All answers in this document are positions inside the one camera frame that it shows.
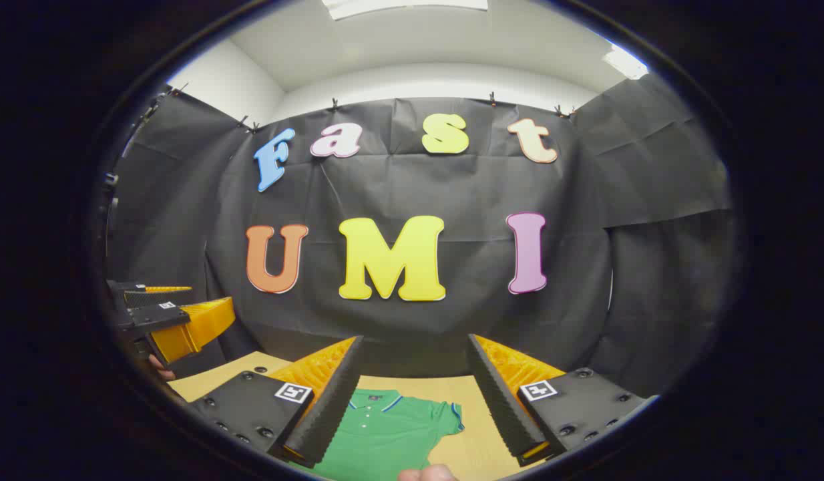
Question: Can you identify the green T-shirt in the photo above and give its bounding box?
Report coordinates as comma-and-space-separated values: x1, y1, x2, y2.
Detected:
288, 389, 465, 481

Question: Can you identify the black backdrop cloth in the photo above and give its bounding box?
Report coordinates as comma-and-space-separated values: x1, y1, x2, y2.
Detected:
105, 72, 743, 398

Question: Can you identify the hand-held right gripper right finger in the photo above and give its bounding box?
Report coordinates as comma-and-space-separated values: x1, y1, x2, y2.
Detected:
467, 334, 656, 467

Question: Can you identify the row of black cloth clips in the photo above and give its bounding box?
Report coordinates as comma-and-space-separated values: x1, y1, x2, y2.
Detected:
168, 84, 580, 134

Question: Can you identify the ceiling light panel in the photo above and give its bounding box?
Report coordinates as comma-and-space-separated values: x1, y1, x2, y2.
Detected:
602, 43, 650, 81
322, 0, 489, 21

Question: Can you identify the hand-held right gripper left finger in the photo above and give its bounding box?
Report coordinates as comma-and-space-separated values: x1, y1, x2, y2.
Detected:
188, 335, 365, 468

